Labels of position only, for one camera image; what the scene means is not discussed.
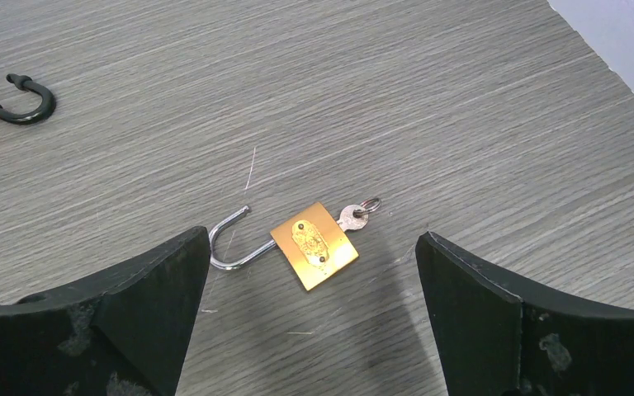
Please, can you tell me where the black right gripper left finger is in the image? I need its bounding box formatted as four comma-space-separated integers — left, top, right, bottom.
0, 227, 210, 395

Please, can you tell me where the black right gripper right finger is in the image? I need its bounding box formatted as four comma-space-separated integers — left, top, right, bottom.
415, 232, 634, 395

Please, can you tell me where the brass padlock with steel shackle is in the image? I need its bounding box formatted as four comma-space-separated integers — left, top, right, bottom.
209, 202, 359, 290

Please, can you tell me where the orange black padlock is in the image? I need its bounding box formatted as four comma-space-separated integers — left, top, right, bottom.
0, 73, 57, 134

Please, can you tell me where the small silver key with ring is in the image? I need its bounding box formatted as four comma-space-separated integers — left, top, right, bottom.
337, 197, 381, 232

